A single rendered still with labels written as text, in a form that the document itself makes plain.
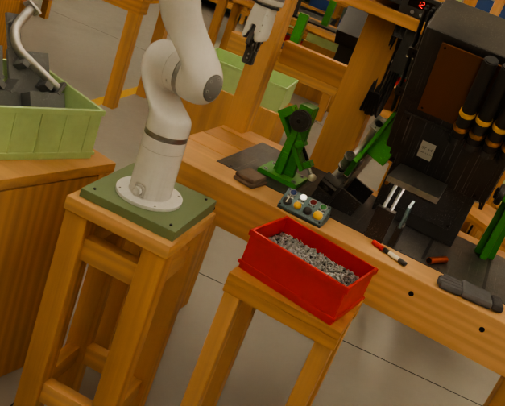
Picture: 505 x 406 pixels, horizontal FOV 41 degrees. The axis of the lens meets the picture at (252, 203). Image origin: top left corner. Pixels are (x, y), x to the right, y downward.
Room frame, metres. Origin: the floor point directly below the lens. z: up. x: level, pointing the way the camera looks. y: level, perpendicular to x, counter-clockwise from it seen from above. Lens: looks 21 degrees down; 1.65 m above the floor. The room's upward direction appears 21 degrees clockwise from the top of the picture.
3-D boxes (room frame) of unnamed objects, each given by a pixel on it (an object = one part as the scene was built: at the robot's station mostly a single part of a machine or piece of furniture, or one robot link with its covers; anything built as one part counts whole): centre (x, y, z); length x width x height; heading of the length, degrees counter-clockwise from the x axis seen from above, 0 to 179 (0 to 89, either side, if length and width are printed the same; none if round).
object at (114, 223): (1.74, 0.28, 0.83); 0.32 x 0.32 x 0.04; 78
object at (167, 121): (1.75, 0.31, 1.18); 0.19 x 0.12 x 0.24; 61
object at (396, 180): (2.10, -0.47, 1.11); 0.39 x 0.16 x 0.03; 164
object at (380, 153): (2.17, -0.33, 1.17); 0.13 x 0.12 x 0.20; 74
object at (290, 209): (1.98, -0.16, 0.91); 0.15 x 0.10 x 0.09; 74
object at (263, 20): (1.96, 0.16, 1.41); 0.10 x 0.07 x 0.11; 164
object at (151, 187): (1.74, 0.28, 0.97); 0.19 x 0.19 x 0.18
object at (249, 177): (2.08, 0.03, 0.91); 0.10 x 0.08 x 0.03; 156
